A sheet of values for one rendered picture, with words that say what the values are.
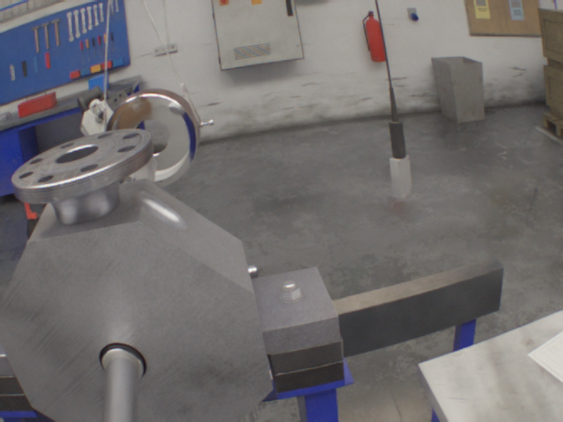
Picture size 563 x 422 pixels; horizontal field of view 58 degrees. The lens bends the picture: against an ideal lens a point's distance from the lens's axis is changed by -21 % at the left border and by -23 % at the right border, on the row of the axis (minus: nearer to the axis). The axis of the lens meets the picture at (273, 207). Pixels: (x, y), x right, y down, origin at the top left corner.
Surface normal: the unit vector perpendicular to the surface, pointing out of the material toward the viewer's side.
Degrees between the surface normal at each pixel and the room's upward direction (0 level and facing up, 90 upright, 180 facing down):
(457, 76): 93
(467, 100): 93
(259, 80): 90
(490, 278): 90
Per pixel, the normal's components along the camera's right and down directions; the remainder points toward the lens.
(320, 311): -0.14, -0.92
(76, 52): 0.11, 0.36
